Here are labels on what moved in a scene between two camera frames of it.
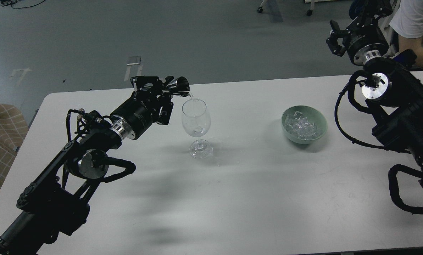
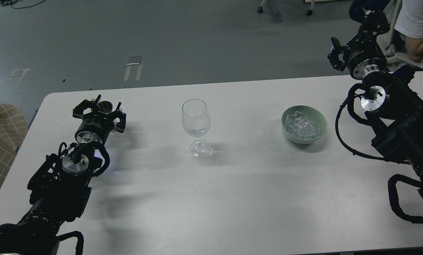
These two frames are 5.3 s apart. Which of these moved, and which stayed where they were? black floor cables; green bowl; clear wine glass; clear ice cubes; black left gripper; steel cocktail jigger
Moved: steel cocktail jigger; black left gripper
Stayed: green bowl; clear wine glass; clear ice cubes; black floor cables
